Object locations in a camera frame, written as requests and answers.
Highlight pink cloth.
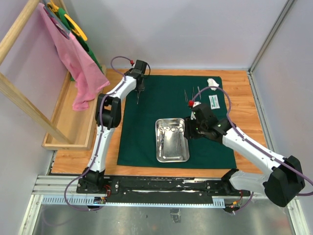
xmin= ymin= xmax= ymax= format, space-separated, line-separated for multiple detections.
xmin=38 ymin=3 xmax=110 ymax=111

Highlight steel forceps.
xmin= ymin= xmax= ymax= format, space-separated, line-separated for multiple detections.
xmin=166 ymin=126 xmax=182 ymax=150
xmin=136 ymin=90 xmax=141 ymax=105

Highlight blue suture packet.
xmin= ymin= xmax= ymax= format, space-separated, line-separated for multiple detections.
xmin=209 ymin=94 xmax=220 ymax=110

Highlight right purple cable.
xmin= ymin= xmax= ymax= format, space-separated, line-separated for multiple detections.
xmin=187 ymin=86 xmax=313 ymax=213

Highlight green garment on hanger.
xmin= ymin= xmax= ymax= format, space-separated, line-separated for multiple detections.
xmin=57 ymin=8 xmax=103 ymax=72

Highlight steel instrument tray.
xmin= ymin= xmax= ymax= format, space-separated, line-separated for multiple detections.
xmin=155 ymin=118 xmax=190 ymax=163

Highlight white gauze roll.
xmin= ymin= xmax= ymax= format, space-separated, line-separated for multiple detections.
xmin=207 ymin=78 xmax=219 ymax=91

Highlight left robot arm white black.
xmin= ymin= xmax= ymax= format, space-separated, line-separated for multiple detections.
xmin=76 ymin=60 xmax=151 ymax=194

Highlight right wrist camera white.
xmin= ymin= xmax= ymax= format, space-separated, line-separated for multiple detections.
xmin=191 ymin=101 xmax=201 ymax=120

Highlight wooden rack frame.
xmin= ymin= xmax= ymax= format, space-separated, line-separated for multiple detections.
xmin=0 ymin=7 xmax=95 ymax=152

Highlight dark green surgical cloth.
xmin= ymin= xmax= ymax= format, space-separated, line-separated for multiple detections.
xmin=117 ymin=75 xmax=236 ymax=169

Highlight steel surgical scissors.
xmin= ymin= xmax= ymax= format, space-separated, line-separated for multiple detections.
xmin=158 ymin=127 xmax=166 ymax=158

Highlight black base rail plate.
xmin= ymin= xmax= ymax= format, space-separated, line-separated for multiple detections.
xmin=76 ymin=175 xmax=250 ymax=205

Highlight yellow hanger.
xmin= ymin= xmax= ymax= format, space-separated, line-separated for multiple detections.
xmin=47 ymin=0 xmax=88 ymax=42

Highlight grey hanger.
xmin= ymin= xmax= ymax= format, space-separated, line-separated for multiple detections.
xmin=44 ymin=1 xmax=70 ymax=39

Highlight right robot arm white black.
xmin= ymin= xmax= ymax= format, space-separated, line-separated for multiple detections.
xmin=184 ymin=100 xmax=305 ymax=207

